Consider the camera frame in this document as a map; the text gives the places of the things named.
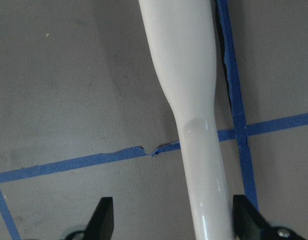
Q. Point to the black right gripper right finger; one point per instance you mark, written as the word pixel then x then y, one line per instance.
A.
pixel 249 224

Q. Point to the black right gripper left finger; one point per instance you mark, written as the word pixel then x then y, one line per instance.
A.
pixel 100 225

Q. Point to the beige hand brush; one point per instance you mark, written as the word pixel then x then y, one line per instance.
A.
pixel 181 39

